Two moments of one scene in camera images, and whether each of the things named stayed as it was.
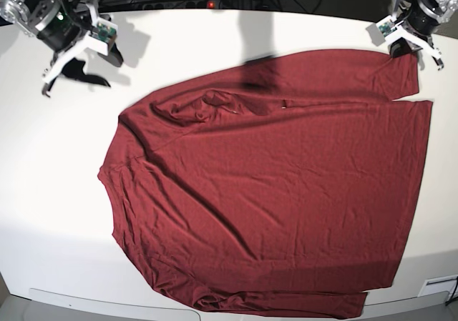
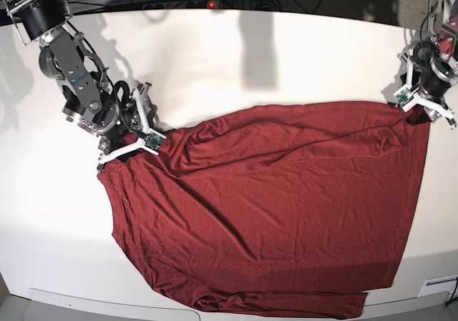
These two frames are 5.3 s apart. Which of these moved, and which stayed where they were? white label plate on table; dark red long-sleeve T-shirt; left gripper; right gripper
Moved: left gripper; dark red long-sleeve T-shirt; right gripper
Stayed: white label plate on table
